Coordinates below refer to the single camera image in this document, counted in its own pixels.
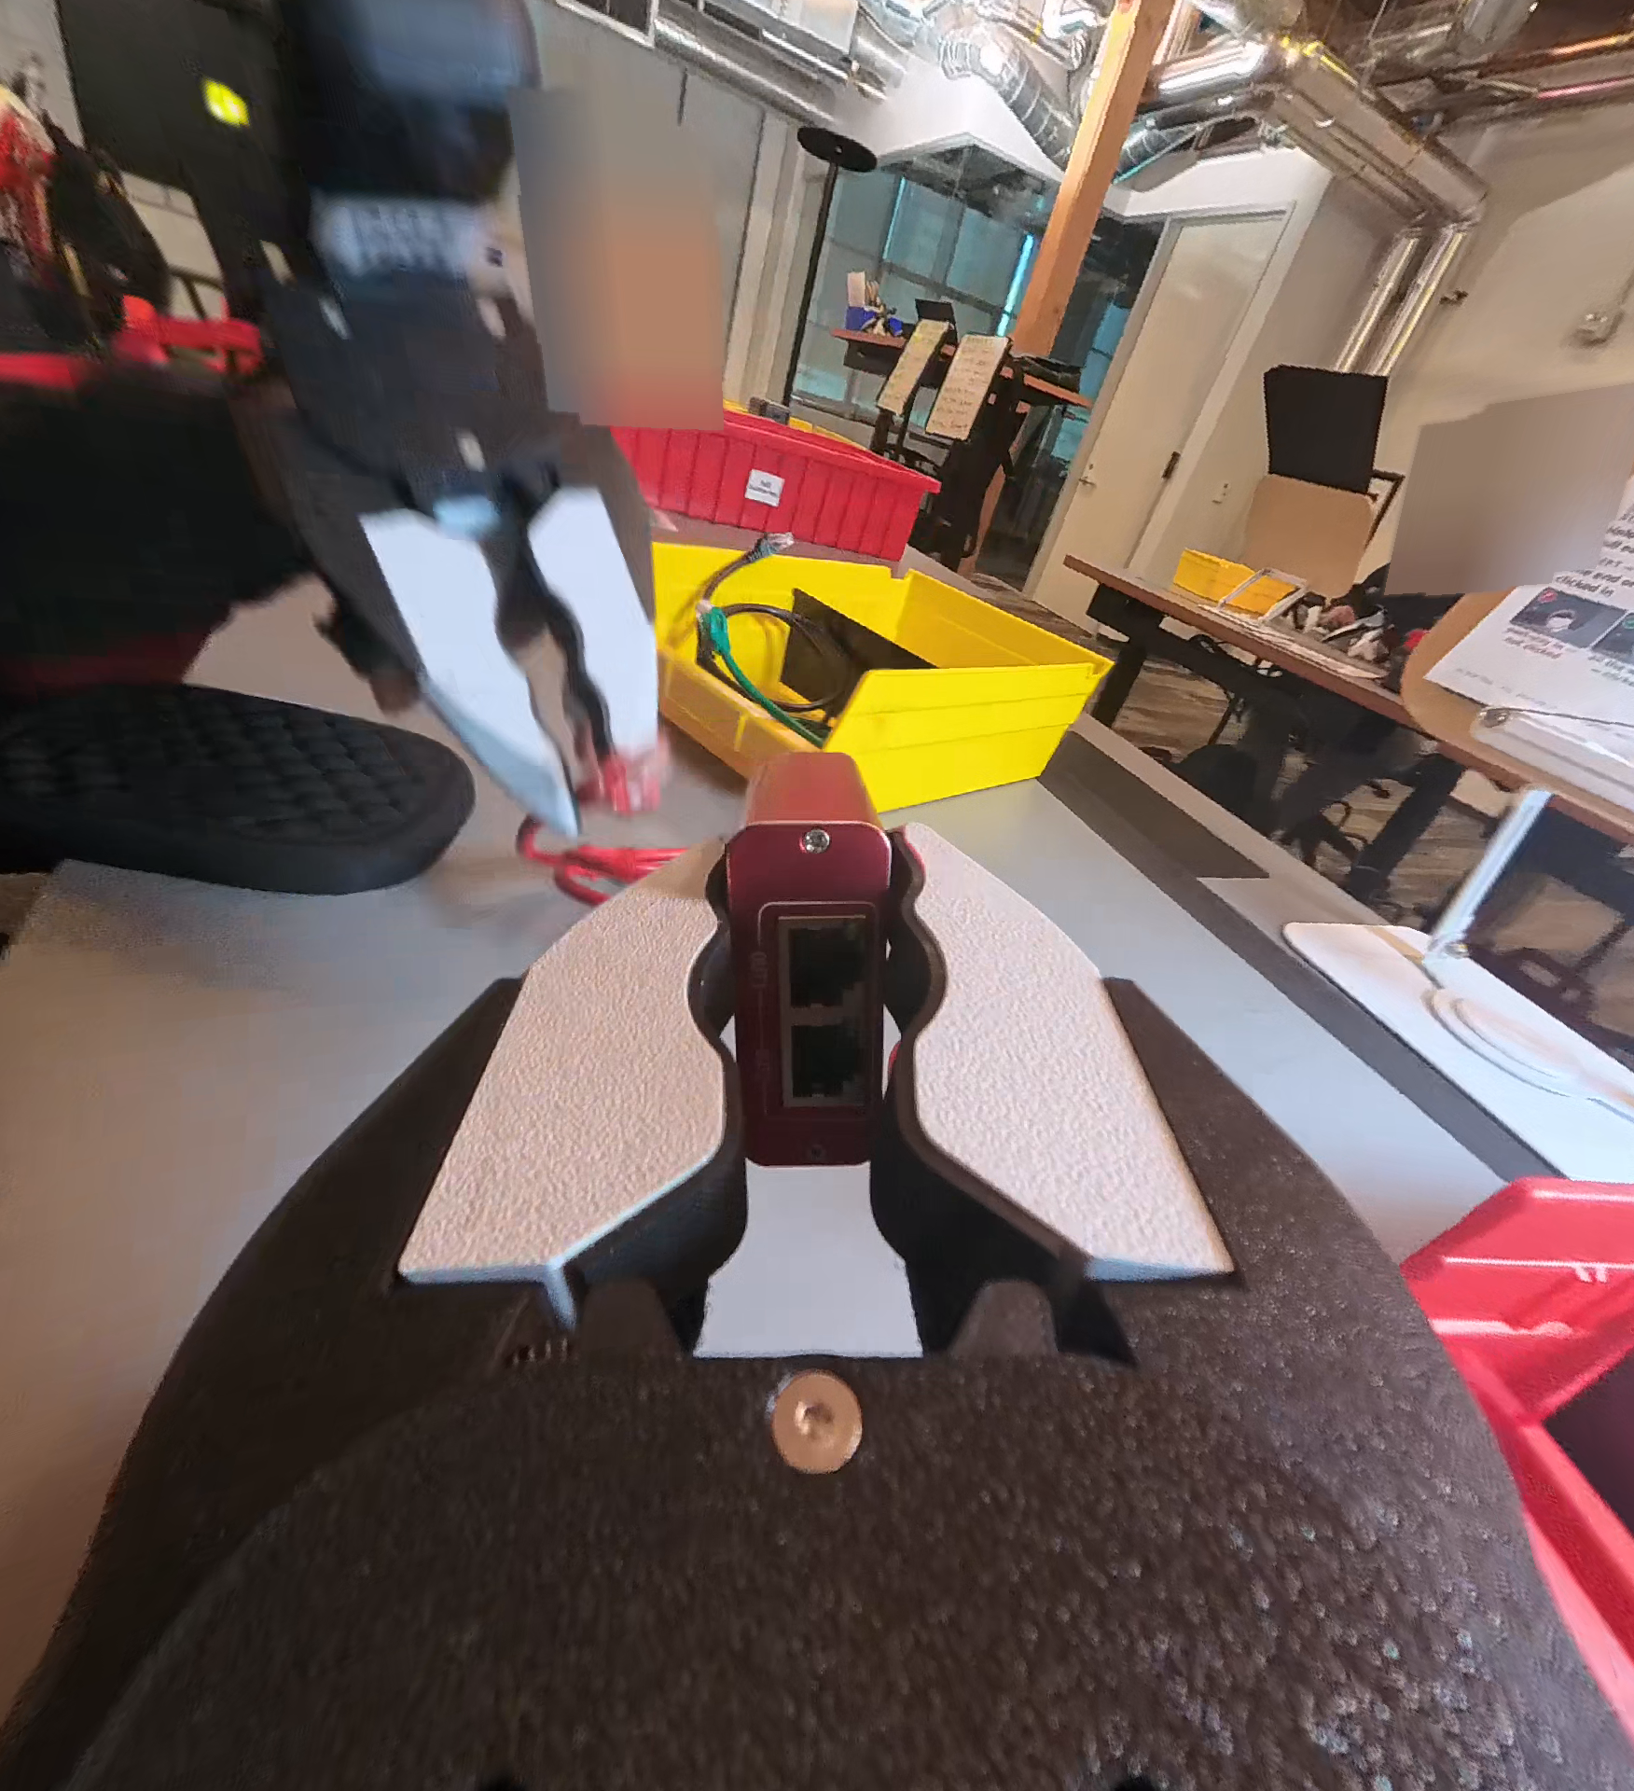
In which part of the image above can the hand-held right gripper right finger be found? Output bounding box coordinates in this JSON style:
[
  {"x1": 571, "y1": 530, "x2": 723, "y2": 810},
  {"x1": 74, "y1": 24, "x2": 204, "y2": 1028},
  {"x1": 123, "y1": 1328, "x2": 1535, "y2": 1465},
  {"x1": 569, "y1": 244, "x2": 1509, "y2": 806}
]
[{"x1": 873, "y1": 825, "x2": 1240, "y2": 1280}]

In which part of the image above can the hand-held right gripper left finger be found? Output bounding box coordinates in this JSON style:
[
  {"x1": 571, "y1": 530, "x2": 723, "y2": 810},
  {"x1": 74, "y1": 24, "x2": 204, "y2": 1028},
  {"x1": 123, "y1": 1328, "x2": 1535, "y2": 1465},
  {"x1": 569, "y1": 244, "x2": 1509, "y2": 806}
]
[{"x1": 398, "y1": 838, "x2": 749, "y2": 1324}]

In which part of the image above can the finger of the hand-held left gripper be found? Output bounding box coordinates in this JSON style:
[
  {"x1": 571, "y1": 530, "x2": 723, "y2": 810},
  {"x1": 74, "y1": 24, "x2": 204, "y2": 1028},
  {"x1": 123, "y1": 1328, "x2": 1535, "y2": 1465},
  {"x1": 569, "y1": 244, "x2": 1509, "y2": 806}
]
[
  {"x1": 358, "y1": 509, "x2": 584, "y2": 840},
  {"x1": 527, "y1": 481, "x2": 663, "y2": 763}
]

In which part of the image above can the green ethernet cable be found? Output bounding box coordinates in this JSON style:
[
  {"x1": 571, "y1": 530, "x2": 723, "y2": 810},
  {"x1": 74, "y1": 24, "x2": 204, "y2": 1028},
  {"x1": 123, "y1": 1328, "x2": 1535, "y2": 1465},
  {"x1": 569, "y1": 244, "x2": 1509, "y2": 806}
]
[{"x1": 697, "y1": 601, "x2": 834, "y2": 742}]

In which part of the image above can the black cable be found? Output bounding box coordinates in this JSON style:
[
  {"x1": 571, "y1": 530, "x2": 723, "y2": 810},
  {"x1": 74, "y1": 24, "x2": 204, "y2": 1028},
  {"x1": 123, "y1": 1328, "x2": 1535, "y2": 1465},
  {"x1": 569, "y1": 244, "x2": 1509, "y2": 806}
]
[{"x1": 693, "y1": 532, "x2": 875, "y2": 729}]

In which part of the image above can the red ethernet cable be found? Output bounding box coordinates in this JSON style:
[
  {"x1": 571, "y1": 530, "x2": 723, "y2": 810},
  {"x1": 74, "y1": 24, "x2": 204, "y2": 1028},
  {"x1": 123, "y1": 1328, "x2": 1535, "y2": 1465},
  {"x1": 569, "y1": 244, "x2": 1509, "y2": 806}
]
[{"x1": 516, "y1": 748, "x2": 687, "y2": 902}]

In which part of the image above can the red ethernet adapter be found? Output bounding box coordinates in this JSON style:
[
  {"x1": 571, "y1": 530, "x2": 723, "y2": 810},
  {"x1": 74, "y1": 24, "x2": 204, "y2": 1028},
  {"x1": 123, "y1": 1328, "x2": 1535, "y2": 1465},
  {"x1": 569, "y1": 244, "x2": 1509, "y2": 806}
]
[{"x1": 723, "y1": 756, "x2": 896, "y2": 1170}]

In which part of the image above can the yellow plastic bin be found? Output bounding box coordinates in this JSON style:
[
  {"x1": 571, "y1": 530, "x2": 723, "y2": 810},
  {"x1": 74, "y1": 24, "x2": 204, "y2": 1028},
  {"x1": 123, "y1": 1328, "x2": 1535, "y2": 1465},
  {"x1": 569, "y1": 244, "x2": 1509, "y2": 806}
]
[{"x1": 650, "y1": 537, "x2": 1114, "y2": 812}]

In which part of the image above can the red plastic bin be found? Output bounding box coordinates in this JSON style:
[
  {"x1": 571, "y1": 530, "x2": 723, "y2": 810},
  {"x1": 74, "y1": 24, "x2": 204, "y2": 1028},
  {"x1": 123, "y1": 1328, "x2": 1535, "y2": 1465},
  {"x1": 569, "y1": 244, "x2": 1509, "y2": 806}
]
[{"x1": 1402, "y1": 1175, "x2": 1634, "y2": 1791}]

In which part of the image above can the person's left forearm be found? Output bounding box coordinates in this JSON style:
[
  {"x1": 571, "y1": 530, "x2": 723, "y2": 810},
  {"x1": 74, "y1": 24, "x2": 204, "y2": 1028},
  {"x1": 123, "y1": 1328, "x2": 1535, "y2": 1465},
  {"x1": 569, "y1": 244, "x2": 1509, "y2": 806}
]
[{"x1": 0, "y1": 362, "x2": 317, "y2": 673}]

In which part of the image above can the red bag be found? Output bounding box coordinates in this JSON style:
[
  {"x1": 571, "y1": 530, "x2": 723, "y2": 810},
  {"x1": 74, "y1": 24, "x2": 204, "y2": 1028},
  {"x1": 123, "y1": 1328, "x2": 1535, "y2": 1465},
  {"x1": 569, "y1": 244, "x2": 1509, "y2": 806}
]
[{"x1": 0, "y1": 293, "x2": 266, "y2": 694}]

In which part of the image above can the red ribbed tote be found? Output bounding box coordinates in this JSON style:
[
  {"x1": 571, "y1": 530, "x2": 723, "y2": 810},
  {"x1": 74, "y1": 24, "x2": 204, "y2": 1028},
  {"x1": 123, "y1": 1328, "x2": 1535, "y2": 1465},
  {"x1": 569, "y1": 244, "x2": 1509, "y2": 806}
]
[{"x1": 614, "y1": 406, "x2": 943, "y2": 560}]

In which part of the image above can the black chair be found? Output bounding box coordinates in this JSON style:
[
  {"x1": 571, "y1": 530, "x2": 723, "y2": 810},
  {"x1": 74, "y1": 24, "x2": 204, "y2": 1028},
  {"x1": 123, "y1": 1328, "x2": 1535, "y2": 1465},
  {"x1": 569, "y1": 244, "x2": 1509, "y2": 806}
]
[{"x1": 832, "y1": 300, "x2": 1091, "y2": 560}]

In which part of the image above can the black floor lamp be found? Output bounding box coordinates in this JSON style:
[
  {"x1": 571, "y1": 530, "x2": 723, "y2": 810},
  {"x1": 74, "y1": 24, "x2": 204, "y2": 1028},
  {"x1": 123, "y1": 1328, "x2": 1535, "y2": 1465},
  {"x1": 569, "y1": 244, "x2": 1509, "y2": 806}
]
[{"x1": 783, "y1": 125, "x2": 883, "y2": 408}]

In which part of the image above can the wooden table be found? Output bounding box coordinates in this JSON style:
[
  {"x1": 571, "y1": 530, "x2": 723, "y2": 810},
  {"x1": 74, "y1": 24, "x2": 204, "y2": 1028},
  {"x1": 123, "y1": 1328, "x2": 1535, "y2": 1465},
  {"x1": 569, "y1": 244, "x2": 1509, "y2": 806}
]
[{"x1": 1061, "y1": 552, "x2": 1428, "y2": 855}]

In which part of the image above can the small yellow parts bin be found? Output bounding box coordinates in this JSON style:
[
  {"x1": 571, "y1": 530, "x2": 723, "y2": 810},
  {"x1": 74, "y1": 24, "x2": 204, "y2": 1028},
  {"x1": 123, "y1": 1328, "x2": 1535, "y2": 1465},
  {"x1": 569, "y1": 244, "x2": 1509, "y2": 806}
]
[{"x1": 1170, "y1": 549, "x2": 1310, "y2": 616}]

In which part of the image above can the white door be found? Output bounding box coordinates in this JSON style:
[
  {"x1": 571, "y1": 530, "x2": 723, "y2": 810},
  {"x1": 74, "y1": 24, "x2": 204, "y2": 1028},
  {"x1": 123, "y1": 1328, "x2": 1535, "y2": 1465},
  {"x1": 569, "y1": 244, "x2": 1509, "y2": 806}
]
[{"x1": 1069, "y1": 210, "x2": 1295, "y2": 588}]

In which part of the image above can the black board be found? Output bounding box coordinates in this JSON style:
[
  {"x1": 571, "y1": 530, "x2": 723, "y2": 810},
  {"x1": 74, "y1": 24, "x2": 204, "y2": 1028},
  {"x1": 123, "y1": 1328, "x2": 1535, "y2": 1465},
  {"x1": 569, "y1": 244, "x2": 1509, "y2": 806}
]
[{"x1": 1263, "y1": 366, "x2": 1394, "y2": 490}]

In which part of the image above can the wooden post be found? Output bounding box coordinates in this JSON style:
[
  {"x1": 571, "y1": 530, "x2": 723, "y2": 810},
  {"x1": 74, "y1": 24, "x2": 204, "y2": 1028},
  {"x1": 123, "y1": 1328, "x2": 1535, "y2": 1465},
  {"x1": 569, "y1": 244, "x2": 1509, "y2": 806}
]
[{"x1": 1014, "y1": 0, "x2": 1176, "y2": 357}]

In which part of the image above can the silver air duct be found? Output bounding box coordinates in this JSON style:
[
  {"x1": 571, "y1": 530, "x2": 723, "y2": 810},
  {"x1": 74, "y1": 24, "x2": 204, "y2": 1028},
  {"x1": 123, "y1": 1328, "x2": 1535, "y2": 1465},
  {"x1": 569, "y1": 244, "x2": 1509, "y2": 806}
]
[{"x1": 650, "y1": 0, "x2": 1492, "y2": 225}]

